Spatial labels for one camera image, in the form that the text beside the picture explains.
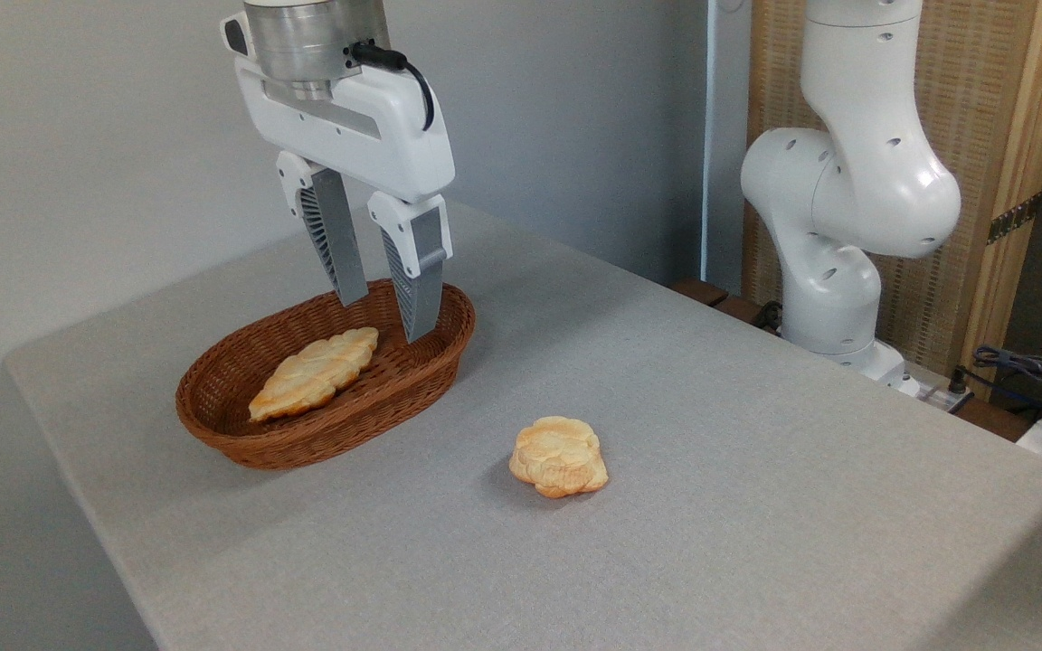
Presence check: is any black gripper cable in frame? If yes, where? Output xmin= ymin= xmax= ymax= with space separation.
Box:
xmin=348 ymin=41 xmax=437 ymax=133

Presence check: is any long braided bread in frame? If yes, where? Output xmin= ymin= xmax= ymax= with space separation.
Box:
xmin=247 ymin=325 xmax=381 ymax=424

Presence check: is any blue and black cable bundle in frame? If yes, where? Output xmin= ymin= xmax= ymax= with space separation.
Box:
xmin=960 ymin=344 xmax=1042 ymax=428

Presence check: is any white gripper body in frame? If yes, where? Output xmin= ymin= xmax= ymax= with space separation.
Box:
xmin=220 ymin=10 xmax=457 ymax=205

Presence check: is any woven screen with wooden frame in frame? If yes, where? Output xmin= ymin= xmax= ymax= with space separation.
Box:
xmin=742 ymin=0 xmax=1042 ymax=400

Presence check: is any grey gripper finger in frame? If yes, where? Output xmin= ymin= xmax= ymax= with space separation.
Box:
xmin=366 ymin=191 xmax=454 ymax=344
xmin=276 ymin=150 xmax=370 ymax=307

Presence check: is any brass hinge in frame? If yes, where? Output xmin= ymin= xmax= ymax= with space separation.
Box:
xmin=986 ymin=192 xmax=1042 ymax=247

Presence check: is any brown wicker oval basket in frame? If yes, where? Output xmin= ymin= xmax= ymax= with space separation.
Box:
xmin=175 ymin=278 xmax=478 ymax=471

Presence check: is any round bumpy bread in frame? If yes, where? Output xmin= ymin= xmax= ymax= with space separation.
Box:
xmin=508 ymin=415 xmax=611 ymax=500

